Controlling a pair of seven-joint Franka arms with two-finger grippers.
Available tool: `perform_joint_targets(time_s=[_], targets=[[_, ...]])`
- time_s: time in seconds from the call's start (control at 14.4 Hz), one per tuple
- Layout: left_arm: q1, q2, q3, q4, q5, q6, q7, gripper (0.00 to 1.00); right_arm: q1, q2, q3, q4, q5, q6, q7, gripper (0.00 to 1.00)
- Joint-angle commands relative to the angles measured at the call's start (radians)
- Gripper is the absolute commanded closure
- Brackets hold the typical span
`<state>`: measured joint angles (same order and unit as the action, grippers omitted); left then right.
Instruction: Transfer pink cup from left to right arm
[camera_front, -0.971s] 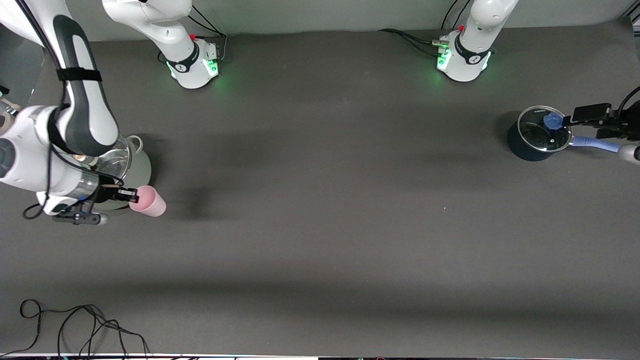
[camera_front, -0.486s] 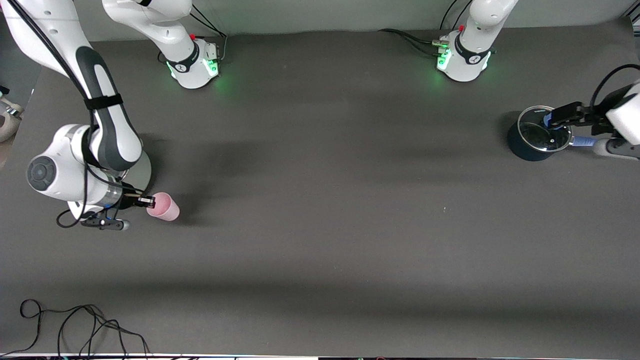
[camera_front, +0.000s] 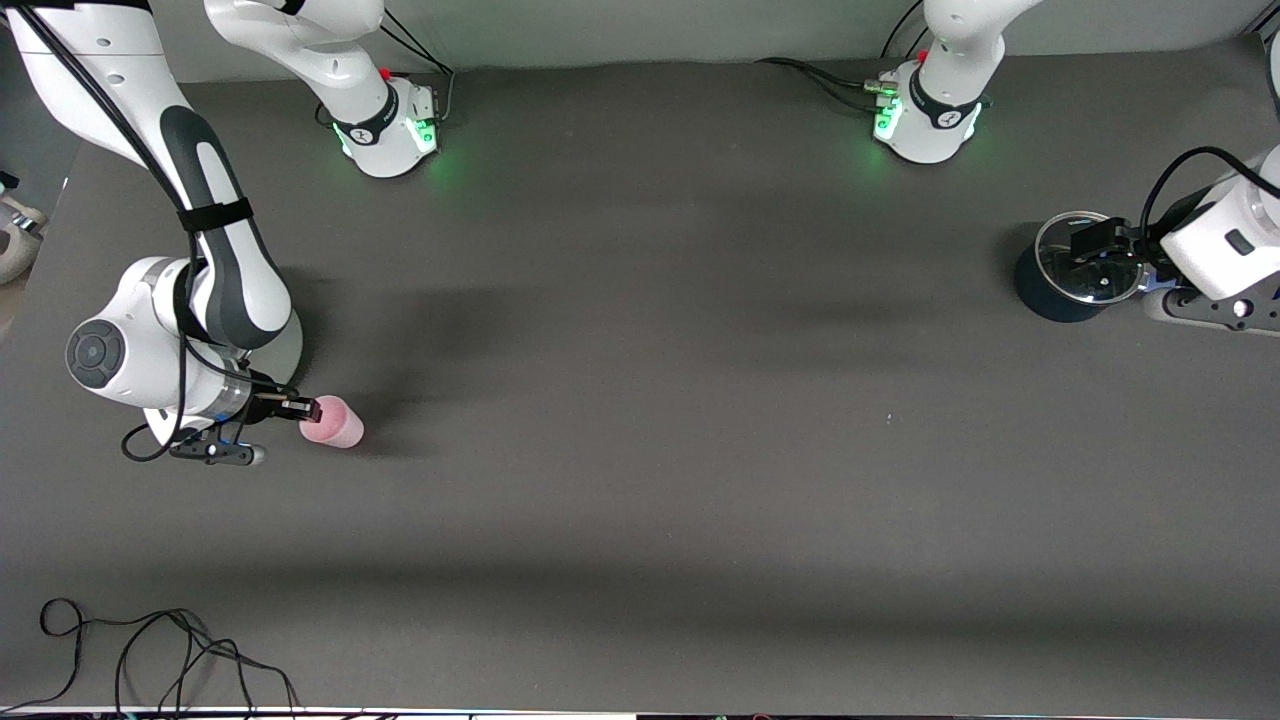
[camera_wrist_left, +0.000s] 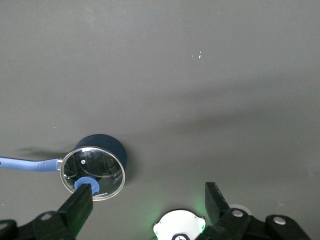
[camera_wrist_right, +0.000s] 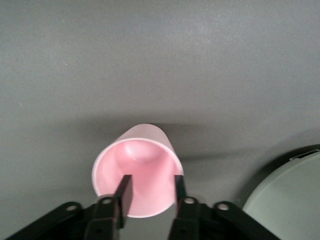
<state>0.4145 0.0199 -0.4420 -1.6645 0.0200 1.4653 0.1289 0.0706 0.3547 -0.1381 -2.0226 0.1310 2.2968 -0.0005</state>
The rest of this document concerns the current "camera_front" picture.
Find pink plastic cup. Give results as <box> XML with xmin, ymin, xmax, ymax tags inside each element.
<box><xmin>298</xmin><ymin>395</ymin><xmax>365</xmax><ymax>449</ymax></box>

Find glass lid with blue knob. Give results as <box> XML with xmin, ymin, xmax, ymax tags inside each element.
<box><xmin>1035</xmin><ymin>210</ymin><xmax>1146</xmax><ymax>304</ymax></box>

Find pale green cooking pot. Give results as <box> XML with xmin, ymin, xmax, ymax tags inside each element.
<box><xmin>265</xmin><ymin>305</ymin><xmax>304</xmax><ymax>391</ymax></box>

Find dark blue saucepan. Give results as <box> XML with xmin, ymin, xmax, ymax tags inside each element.
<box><xmin>1013</xmin><ymin>210</ymin><xmax>1146</xmax><ymax>323</ymax></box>

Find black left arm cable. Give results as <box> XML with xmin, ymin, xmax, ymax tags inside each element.
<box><xmin>1143</xmin><ymin>146</ymin><xmax>1280</xmax><ymax>251</ymax></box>

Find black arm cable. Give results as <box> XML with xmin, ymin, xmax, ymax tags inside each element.
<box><xmin>1143</xmin><ymin>146</ymin><xmax>1280</xmax><ymax>251</ymax></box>
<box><xmin>15</xmin><ymin>5</ymin><xmax>301</xmax><ymax>463</ymax></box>

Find thin black loose cable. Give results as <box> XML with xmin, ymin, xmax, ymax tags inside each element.
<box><xmin>0</xmin><ymin>598</ymin><xmax>301</xmax><ymax>717</ymax></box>

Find black left arm base cables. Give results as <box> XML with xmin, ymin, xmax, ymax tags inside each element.
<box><xmin>755</xmin><ymin>15</ymin><xmax>931</xmax><ymax>111</ymax></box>

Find black arm base cables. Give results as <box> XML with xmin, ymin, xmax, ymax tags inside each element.
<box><xmin>755</xmin><ymin>15</ymin><xmax>931</xmax><ymax>111</ymax></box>
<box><xmin>375</xmin><ymin>10</ymin><xmax>456</xmax><ymax>126</ymax></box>

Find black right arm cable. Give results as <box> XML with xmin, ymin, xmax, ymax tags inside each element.
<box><xmin>15</xmin><ymin>5</ymin><xmax>301</xmax><ymax>463</ymax></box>

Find black right arm base cables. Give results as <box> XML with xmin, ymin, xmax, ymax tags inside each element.
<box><xmin>375</xmin><ymin>10</ymin><xmax>456</xmax><ymax>126</ymax></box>

